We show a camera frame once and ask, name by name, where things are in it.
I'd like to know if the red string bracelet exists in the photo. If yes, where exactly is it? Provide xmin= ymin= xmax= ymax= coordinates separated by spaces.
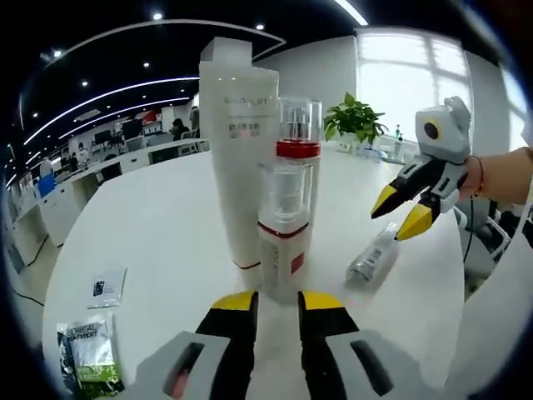
xmin=474 ymin=156 xmax=487 ymax=197

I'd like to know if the small white skincare bottle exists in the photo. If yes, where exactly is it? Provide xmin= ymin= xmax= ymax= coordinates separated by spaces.
xmin=254 ymin=161 xmax=318 ymax=304

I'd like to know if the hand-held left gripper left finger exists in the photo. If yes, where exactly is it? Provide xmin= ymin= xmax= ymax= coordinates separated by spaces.
xmin=132 ymin=290 xmax=260 ymax=400

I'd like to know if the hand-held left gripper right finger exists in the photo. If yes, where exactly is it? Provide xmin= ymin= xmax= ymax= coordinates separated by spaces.
xmin=296 ymin=289 xmax=421 ymax=400

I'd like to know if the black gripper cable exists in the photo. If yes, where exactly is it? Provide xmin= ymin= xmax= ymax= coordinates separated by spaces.
xmin=463 ymin=195 xmax=476 ymax=263

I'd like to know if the white office chair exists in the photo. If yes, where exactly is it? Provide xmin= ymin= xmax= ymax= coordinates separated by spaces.
xmin=457 ymin=203 xmax=516 ymax=268

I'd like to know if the person's right hand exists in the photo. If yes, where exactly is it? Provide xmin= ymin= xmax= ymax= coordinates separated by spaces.
xmin=457 ymin=153 xmax=486 ymax=201

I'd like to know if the large bright window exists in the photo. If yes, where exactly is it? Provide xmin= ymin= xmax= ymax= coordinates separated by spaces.
xmin=357 ymin=28 xmax=474 ymax=126

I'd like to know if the white skincare sachet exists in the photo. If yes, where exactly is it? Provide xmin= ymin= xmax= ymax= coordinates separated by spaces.
xmin=86 ymin=266 xmax=127 ymax=310

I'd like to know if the tall white skincare tube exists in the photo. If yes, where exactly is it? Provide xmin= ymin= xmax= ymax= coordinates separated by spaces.
xmin=198 ymin=37 xmax=280 ymax=272

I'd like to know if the green potted plant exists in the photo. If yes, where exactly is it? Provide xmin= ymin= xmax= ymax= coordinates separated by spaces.
xmin=323 ymin=92 xmax=389 ymax=147

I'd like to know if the black green skincare sachet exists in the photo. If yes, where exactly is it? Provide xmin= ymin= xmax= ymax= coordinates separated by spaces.
xmin=55 ymin=310 xmax=125 ymax=395

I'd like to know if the small clear bottle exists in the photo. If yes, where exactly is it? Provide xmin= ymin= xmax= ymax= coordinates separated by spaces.
xmin=345 ymin=222 xmax=401 ymax=289

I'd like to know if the row of white office desks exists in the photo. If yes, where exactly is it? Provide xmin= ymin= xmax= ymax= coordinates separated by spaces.
xmin=7 ymin=137 xmax=209 ymax=268

